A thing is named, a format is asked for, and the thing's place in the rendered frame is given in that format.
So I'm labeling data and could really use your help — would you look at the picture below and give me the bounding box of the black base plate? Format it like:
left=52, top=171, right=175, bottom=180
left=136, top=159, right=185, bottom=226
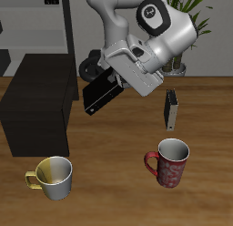
left=78, top=49, right=106, bottom=83

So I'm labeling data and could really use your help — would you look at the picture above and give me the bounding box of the green pot plant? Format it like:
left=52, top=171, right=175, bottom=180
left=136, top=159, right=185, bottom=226
left=159, top=0, right=215, bottom=77

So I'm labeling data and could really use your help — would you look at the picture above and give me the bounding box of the grey bookshelf with dark post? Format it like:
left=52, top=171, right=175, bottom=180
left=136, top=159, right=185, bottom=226
left=0, top=0, right=80, bottom=102

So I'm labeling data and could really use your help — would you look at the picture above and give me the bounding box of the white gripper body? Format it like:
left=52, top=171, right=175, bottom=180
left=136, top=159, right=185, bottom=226
left=104, top=39, right=165, bottom=98

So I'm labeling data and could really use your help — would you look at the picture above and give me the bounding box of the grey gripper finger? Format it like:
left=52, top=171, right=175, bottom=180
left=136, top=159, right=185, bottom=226
left=106, top=72, right=117, bottom=85
left=115, top=74, right=127, bottom=90

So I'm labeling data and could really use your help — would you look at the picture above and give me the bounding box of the red patterned mug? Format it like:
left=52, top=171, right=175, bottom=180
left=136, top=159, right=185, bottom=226
left=143, top=138, right=191, bottom=189

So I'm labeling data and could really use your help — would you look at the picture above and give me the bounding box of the dark brown desk caddy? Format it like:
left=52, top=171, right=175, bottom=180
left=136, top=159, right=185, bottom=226
left=0, top=53, right=77, bottom=158

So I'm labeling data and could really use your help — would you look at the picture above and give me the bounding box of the yellow and white mug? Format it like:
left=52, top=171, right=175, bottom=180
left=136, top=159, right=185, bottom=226
left=24, top=156, right=74, bottom=201

